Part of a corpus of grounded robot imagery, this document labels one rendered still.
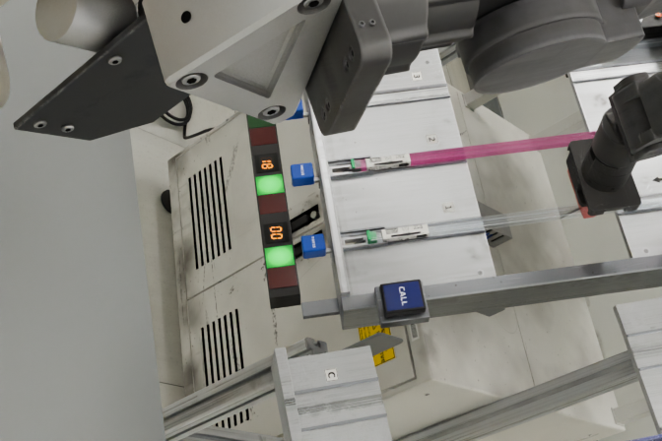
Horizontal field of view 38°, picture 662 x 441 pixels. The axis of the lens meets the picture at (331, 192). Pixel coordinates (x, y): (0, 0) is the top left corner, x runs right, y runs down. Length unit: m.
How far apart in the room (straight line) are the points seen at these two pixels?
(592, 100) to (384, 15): 0.98
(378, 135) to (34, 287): 0.53
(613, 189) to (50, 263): 0.66
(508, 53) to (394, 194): 0.79
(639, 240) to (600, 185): 0.14
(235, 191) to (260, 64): 1.44
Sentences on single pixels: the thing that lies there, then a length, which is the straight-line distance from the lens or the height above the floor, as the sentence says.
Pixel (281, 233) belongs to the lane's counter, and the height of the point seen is 0.66.
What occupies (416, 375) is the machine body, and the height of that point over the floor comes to 0.59.
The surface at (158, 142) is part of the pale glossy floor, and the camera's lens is 2.25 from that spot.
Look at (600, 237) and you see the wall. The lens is 3.33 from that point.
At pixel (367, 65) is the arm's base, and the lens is 0.44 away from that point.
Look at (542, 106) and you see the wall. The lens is 3.61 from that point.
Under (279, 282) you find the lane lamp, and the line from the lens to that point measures 1.24.
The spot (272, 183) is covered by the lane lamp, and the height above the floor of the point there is 0.66.
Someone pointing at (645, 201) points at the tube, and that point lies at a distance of 1.34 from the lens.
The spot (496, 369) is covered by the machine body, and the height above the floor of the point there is 0.62.
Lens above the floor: 1.40
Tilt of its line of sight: 32 degrees down
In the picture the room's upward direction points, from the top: 59 degrees clockwise
